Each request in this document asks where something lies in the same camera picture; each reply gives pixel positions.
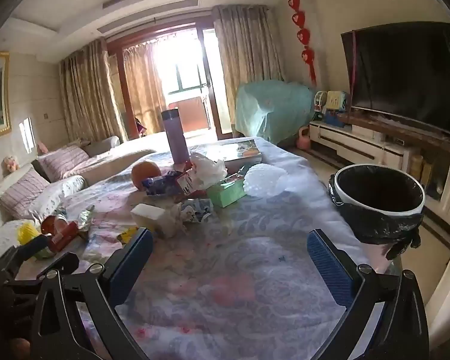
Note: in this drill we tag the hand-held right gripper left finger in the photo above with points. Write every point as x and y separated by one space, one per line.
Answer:
133 266

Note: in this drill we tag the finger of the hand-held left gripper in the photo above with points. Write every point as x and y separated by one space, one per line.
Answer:
62 263
33 246

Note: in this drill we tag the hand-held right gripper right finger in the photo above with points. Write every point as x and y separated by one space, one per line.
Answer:
330 266

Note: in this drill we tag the white trash bin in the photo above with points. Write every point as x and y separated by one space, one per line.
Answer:
360 203

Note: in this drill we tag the green white snack wrapper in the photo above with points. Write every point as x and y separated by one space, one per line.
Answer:
45 253

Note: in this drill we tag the yellow plastic bag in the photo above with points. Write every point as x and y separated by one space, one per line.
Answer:
26 232

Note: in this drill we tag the red snack wrapper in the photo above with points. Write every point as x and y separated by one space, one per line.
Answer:
62 236

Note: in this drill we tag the yellow snack wrapper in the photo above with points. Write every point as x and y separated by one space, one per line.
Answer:
127 236

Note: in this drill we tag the silver foil wrapper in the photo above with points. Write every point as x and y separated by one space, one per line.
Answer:
84 217

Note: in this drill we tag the white paper napkin pack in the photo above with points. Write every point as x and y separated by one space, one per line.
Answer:
146 215

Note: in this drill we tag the pink striped pillow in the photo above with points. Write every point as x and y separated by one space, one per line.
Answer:
63 161
22 195

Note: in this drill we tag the white floral pillow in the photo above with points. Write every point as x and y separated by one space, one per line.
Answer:
60 193

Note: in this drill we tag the crumpled blue white wrapper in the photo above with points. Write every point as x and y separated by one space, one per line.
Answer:
195 210

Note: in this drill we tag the blue snack wrapper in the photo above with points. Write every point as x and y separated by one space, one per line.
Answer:
157 185

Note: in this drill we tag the pink plush toy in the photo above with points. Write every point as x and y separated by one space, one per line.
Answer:
10 164

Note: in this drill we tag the orange fruit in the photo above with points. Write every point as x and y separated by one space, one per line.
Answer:
144 174

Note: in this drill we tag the white foam fruit net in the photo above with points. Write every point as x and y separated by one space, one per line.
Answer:
264 182

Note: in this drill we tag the green tissue box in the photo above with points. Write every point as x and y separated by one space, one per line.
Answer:
225 195

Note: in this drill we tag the crumpled white plastic bag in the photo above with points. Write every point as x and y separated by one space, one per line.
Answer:
210 170

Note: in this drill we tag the grey pillow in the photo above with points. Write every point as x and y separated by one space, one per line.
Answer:
103 145

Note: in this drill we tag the pink kettlebell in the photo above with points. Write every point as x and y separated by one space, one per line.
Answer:
303 140

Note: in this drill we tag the white television cabinet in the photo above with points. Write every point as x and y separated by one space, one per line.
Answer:
345 138

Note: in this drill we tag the stacked yellow jars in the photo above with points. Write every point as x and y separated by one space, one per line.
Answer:
416 167

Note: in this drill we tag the wooden box grater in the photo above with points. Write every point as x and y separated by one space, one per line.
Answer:
427 174

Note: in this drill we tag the purple thermos bottle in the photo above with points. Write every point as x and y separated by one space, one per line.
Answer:
176 138

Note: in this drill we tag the purple cloth item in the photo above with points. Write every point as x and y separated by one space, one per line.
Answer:
140 127

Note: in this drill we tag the colourful picture book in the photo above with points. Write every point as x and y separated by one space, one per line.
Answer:
240 153

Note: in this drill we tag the blue toy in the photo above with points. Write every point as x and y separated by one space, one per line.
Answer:
333 118

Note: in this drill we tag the yellow white toy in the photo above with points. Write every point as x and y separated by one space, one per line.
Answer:
335 101

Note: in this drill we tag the beige patterned curtain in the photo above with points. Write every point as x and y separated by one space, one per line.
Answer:
247 63
90 90

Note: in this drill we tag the teal cloth covered furniture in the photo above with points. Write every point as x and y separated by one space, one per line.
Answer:
270 108

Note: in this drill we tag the sheer beige curtain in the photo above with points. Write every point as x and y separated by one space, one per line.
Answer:
142 82

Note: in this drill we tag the black flat television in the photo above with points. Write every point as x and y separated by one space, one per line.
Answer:
397 75

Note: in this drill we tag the pink thin rod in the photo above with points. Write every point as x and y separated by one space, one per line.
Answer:
353 63

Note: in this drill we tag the wooden balcony door frame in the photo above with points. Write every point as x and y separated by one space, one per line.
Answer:
114 45

